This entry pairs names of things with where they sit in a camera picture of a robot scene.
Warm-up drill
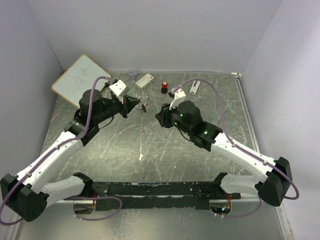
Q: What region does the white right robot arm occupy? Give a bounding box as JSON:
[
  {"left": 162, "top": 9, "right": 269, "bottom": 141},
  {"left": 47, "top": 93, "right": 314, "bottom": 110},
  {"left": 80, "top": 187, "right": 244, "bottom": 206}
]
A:
[{"left": 155, "top": 100, "right": 292, "bottom": 207}]

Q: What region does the white cardboard box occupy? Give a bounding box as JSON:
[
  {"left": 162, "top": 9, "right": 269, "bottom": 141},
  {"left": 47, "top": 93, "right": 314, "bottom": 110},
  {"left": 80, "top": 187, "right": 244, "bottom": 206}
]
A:
[{"left": 135, "top": 73, "right": 155, "bottom": 91}]

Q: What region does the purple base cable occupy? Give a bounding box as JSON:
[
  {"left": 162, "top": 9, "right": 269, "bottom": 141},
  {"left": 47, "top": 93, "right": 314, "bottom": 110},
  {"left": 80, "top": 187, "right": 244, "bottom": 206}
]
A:
[
  {"left": 214, "top": 197, "right": 263, "bottom": 220},
  {"left": 72, "top": 197, "right": 123, "bottom": 221}
]

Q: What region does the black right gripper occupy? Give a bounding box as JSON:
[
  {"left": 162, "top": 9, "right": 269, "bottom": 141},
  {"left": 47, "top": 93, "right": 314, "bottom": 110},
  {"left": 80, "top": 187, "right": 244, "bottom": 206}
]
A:
[{"left": 155, "top": 99, "right": 192, "bottom": 136}]

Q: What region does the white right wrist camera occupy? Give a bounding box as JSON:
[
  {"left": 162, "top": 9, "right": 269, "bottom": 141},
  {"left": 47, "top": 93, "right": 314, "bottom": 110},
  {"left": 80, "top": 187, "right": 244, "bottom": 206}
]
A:
[{"left": 168, "top": 88, "right": 186, "bottom": 110}]

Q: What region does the white corner bracket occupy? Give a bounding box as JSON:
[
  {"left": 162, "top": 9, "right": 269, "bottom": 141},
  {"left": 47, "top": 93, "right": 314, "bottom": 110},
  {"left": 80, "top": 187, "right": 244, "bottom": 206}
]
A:
[{"left": 231, "top": 72, "right": 242, "bottom": 78}]

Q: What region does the small framed whiteboard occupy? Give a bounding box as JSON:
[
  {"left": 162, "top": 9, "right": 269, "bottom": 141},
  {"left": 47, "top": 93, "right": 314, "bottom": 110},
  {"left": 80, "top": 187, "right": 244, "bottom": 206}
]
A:
[{"left": 51, "top": 54, "right": 111, "bottom": 108}]

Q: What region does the red black stamp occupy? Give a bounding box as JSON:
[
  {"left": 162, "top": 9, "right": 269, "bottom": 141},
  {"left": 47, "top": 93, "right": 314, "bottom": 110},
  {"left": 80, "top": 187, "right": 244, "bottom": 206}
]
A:
[{"left": 161, "top": 81, "right": 168, "bottom": 94}]

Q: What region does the silver key bunch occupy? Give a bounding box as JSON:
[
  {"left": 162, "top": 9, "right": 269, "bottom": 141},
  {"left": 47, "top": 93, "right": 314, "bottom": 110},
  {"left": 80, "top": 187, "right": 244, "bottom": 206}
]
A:
[{"left": 135, "top": 103, "right": 145, "bottom": 115}]

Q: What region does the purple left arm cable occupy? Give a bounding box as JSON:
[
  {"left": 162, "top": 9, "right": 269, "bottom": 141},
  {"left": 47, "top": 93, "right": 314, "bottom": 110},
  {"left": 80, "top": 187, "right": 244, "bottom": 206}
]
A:
[{"left": 0, "top": 76, "right": 115, "bottom": 226}]

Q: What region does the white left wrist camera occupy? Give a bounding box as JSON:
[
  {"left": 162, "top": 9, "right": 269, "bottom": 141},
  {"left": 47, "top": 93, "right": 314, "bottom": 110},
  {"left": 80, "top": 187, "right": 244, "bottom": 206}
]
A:
[{"left": 109, "top": 80, "right": 130, "bottom": 104}]

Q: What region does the white plastic clip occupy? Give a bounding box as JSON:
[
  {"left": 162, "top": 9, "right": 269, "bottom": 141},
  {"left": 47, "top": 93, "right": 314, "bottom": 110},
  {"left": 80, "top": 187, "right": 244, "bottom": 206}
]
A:
[{"left": 189, "top": 80, "right": 200, "bottom": 95}]

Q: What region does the black tagged key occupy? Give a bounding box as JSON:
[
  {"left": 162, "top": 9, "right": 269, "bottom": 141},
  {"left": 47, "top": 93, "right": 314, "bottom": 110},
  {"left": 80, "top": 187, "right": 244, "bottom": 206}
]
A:
[{"left": 141, "top": 104, "right": 147, "bottom": 113}]

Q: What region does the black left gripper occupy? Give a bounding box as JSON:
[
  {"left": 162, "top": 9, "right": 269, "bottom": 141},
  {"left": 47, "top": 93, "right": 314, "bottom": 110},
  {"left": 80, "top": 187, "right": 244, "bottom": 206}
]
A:
[{"left": 93, "top": 93, "right": 140, "bottom": 124}]

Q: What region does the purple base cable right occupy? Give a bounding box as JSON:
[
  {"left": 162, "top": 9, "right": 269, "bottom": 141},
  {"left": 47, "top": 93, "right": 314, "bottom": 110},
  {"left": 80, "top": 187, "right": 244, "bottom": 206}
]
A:
[{"left": 214, "top": 197, "right": 263, "bottom": 220}]

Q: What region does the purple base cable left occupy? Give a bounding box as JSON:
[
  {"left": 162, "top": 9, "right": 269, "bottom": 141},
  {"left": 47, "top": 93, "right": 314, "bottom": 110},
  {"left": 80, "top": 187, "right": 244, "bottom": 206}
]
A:
[{"left": 72, "top": 197, "right": 123, "bottom": 221}]

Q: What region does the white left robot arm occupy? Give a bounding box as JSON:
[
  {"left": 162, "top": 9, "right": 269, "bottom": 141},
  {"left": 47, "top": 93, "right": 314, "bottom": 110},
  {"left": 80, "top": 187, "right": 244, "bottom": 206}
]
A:
[{"left": 0, "top": 90, "right": 141, "bottom": 222}]

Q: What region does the clear plastic cup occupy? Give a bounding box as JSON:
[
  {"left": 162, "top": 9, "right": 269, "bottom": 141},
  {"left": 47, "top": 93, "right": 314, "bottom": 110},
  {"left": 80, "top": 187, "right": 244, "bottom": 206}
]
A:
[{"left": 127, "top": 68, "right": 138, "bottom": 81}]

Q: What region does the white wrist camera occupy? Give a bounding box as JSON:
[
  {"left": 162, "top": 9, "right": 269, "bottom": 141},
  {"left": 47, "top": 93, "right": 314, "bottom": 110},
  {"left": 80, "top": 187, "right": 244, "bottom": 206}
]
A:
[
  {"left": 109, "top": 80, "right": 130, "bottom": 104},
  {"left": 168, "top": 88, "right": 186, "bottom": 110}
]

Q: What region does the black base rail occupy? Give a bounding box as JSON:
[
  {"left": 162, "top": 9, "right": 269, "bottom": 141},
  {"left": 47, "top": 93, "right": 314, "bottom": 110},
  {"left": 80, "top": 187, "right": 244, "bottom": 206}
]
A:
[{"left": 85, "top": 180, "right": 229, "bottom": 211}]

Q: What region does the large metal keyring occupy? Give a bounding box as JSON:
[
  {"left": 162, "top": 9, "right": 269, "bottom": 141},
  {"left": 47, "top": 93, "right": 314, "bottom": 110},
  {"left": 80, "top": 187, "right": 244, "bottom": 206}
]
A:
[{"left": 138, "top": 93, "right": 150, "bottom": 105}]

